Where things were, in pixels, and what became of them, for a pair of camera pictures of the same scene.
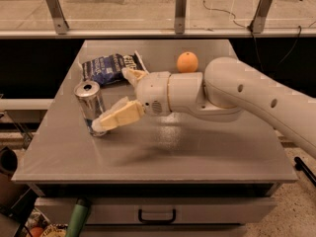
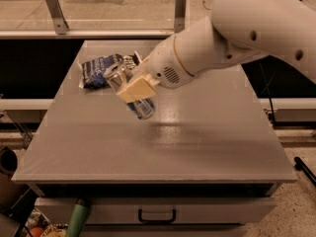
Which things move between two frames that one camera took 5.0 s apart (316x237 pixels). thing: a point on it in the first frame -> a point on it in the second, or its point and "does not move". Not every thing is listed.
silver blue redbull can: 89,96 -> 118,75
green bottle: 78,217 does not move
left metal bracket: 60,23 does not move
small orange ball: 36,231 does not move
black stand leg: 301,166 does not move
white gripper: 153,91 -> 165,64
